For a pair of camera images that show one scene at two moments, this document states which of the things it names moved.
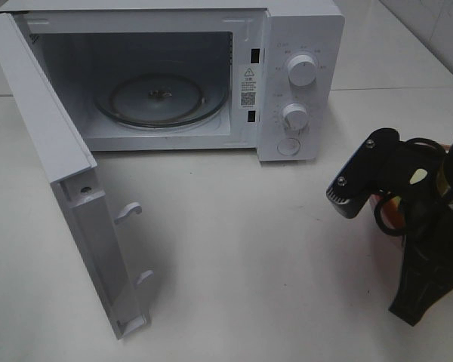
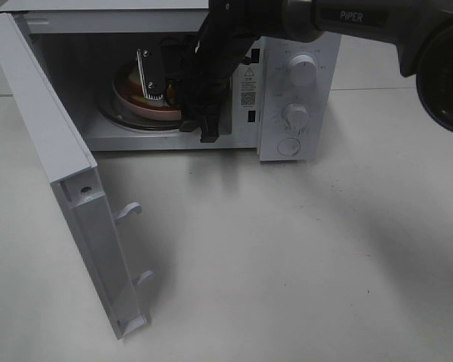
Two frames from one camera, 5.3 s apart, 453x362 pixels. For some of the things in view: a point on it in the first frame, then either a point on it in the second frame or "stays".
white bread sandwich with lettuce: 394,213 -> 134,92
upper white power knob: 301,70 stays
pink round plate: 389,214 -> 130,94
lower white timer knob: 295,117 stays
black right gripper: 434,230 -> 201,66
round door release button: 288,146 stays
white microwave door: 71,168 stays
